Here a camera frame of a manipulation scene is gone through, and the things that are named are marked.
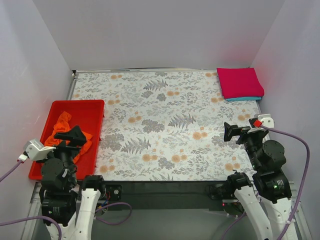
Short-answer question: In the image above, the orange t shirt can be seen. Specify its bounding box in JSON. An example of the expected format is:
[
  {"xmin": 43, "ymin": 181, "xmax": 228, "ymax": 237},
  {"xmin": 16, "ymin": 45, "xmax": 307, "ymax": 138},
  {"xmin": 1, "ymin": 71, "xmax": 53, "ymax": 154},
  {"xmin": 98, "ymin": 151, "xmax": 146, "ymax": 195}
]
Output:
[{"xmin": 44, "ymin": 111, "xmax": 93, "ymax": 164}]

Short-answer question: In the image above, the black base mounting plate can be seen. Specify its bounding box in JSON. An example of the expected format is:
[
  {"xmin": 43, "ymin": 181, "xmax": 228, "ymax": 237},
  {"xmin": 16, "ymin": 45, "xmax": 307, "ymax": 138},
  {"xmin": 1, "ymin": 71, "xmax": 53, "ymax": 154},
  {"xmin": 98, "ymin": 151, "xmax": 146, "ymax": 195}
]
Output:
[{"xmin": 104, "ymin": 180, "xmax": 225, "ymax": 210}]

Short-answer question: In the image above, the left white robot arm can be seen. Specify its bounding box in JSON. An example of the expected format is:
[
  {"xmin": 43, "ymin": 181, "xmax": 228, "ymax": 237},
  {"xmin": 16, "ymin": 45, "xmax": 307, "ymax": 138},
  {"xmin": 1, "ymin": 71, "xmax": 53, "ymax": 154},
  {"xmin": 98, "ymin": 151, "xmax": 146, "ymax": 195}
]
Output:
[{"xmin": 39, "ymin": 125, "xmax": 107, "ymax": 240}]

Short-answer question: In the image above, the purple cable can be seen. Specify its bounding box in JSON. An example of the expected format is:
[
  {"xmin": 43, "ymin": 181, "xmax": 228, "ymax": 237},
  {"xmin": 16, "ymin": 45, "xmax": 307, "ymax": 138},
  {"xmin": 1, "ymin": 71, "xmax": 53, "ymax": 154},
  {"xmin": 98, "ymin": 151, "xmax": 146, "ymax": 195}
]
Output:
[
  {"xmin": 0, "ymin": 154, "xmax": 133, "ymax": 240},
  {"xmin": 219, "ymin": 124, "xmax": 311, "ymax": 240}
]

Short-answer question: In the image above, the folded teal t shirt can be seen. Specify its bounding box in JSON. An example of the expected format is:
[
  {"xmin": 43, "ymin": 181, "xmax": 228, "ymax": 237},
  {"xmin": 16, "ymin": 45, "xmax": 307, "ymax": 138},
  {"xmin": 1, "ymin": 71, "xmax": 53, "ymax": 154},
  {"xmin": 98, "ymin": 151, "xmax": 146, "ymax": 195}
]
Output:
[{"xmin": 225, "ymin": 96, "xmax": 262, "ymax": 102}]

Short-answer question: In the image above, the folded magenta t shirt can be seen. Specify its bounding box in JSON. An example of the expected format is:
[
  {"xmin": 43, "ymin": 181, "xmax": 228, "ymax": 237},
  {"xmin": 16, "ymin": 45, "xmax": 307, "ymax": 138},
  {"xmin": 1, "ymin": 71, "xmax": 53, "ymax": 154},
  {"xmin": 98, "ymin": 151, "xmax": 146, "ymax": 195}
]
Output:
[{"xmin": 216, "ymin": 67, "xmax": 265, "ymax": 99}]

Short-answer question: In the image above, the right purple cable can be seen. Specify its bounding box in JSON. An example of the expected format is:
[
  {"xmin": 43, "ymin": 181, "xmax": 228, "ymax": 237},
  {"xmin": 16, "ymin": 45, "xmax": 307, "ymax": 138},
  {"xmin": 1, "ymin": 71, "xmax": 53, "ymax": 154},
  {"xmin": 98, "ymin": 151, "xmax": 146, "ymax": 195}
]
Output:
[{"xmin": 219, "ymin": 124, "xmax": 311, "ymax": 240}]

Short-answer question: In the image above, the red plastic bin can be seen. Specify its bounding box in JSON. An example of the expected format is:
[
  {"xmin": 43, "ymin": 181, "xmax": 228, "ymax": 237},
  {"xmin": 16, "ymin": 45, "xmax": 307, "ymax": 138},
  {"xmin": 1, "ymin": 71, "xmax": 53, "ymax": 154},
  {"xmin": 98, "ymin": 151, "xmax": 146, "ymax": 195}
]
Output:
[{"xmin": 40, "ymin": 99, "xmax": 105, "ymax": 181}]

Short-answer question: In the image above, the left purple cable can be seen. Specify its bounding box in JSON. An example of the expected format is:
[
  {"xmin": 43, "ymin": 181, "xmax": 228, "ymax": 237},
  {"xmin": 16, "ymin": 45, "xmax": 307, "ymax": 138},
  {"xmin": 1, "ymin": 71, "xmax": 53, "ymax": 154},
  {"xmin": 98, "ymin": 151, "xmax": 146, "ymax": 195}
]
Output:
[{"xmin": 0, "ymin": 154, "xmax": 133, "ymax": 240}]

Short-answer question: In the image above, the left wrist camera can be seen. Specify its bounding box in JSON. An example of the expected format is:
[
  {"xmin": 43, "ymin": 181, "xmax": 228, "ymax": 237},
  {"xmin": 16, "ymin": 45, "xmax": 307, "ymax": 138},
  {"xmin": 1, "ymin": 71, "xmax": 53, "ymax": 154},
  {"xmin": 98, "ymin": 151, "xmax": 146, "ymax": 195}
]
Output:
[{"xmin": 23, "ymin": 138, "xmax": 56, "ymax": 162}]

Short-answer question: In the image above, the floral patterned table mat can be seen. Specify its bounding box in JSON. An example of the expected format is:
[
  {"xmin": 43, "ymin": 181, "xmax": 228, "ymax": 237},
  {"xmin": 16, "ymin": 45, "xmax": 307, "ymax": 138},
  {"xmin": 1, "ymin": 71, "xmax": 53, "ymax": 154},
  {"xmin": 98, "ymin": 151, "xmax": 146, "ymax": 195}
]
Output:
[{"xmin": 72, "ymin": 71, "xmax": 259, "ymax": 181}]

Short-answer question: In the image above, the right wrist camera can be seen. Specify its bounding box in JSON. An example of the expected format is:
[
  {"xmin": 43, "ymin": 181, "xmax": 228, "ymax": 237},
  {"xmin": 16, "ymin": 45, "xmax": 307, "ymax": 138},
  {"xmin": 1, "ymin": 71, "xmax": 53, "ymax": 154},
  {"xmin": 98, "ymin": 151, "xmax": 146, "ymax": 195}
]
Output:
[{"xmin": 249, "ymin": 113, "xmax": 275, "ymax": 129}]

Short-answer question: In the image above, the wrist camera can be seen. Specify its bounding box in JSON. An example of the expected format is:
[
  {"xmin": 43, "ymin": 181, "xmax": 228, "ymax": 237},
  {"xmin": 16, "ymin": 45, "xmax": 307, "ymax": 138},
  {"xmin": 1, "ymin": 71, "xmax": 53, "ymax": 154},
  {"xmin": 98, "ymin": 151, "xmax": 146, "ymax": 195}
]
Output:
[
  {"xmin": 23, "ymin": 138, "xmax": 56, "ymax": 162},
  {"xmin": 249, "ymin": 113, "xmax": 275, "ymax": 129}
]

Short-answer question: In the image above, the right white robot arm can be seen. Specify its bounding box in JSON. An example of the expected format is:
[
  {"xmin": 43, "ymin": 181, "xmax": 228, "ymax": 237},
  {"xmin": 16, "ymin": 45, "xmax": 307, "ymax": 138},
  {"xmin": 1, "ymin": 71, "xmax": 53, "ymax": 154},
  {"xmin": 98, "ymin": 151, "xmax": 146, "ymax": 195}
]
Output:
[{"xmin": 223, "ymin": 122, "xmax": 298, "ymax": 240}]

